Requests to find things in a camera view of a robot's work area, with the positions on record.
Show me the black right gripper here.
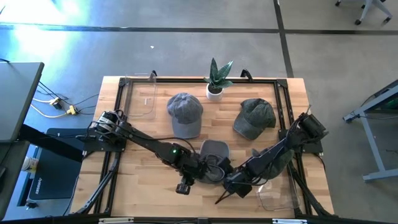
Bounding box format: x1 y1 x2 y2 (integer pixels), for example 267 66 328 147
215 169 254 205

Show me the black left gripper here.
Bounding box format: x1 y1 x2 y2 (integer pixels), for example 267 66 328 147
182 157 225 184

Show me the grey-blue denim baseball cap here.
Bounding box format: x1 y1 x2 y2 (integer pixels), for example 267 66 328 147
166 92 204 139
198 139 231 184

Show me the clear plastic bin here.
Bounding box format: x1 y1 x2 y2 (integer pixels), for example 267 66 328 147
124 73 158 121
256 179 301 212

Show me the white round plant pot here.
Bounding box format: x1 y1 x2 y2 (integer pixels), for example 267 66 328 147
205 83 224 102

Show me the green snake plant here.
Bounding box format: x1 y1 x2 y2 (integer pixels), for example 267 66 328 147
203 57 234 90

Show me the black rig strut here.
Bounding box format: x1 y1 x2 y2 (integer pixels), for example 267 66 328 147
18 124 85 162

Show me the black rig crossbar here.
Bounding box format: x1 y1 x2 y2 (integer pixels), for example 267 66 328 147
0 213 398 224

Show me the white yellow cup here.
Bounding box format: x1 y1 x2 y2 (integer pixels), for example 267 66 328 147
21 156 40 174

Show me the dark desk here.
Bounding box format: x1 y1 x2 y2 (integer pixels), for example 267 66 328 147
0 139 30 218

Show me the grey desk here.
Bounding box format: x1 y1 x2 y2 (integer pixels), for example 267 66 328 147
0 61 45 143

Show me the grey office chair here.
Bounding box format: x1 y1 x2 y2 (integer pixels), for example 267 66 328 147
334 0 393 26

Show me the black aluminium table frame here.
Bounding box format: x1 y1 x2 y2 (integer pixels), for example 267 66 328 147
74 77 333 218

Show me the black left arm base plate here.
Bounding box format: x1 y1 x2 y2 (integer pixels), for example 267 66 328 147
46 127 127 152

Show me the black floor cable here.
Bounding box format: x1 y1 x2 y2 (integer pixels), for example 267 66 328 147
37 80 100 116

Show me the grey metal table frame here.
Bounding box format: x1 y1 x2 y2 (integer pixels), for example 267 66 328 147
343 79 398 183

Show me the yellow floor cable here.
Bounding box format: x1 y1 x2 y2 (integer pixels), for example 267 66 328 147
30 98 78 119

